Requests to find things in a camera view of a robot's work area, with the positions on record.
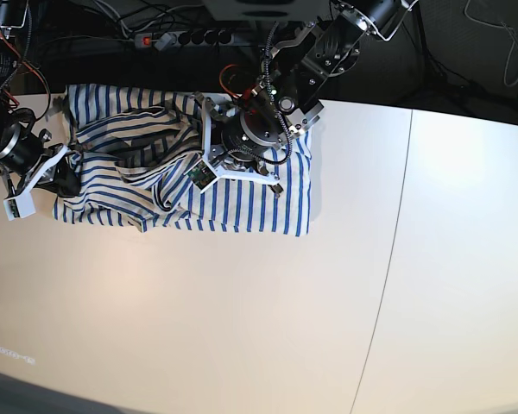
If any black power strip red switch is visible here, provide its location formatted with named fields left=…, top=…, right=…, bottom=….
left=134, top=29, right=236, bottom=52

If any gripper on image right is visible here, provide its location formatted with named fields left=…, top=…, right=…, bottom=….
left=192, top=92, right=294, bottom=199

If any blue white striped T-shirt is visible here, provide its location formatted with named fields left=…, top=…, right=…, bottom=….
left=53, top=84, right=312, bottom=236

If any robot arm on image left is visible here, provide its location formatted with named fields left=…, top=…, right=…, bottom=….
left=0, top=1, right=80, bottom=198

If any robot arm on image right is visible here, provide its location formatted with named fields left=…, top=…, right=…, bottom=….
left=187, top=1, right=415, bottom=195

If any white cable on floor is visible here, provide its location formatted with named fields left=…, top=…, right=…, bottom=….
left=464, top=0, right=518, bottom=87

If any aluminium profile stand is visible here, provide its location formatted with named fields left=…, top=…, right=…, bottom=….
left=232, top=36, right=277, bottom=83

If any grey box under table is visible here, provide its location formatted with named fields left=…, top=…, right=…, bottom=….
left=203, top=0, right=329, bottom=22

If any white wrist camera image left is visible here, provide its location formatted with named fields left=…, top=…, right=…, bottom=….
left=3, top=144, right=68, bottom=221

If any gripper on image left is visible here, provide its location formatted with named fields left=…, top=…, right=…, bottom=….
left=0, top=122, right=81, bottom=198

